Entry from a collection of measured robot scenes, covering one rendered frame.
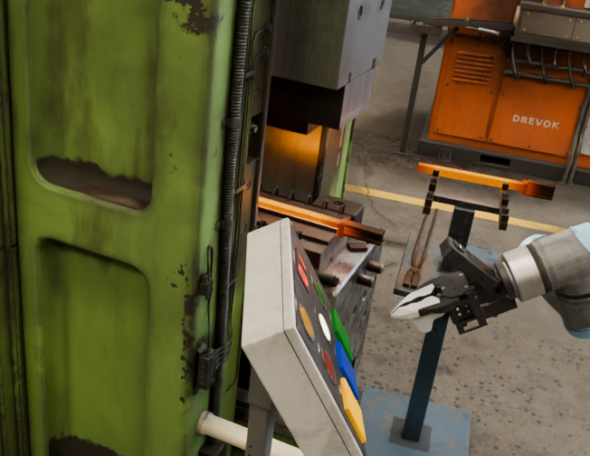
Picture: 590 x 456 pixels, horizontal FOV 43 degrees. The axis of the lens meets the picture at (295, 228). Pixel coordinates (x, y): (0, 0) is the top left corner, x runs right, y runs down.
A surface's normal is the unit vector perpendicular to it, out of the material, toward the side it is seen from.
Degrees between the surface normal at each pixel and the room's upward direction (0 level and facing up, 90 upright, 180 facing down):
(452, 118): 91
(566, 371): 0
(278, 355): 90
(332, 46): 90
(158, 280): 90
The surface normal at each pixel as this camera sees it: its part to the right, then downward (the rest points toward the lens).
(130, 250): -0.39, 0.37
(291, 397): 0.04, 0.45
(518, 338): 0.11, -0.89
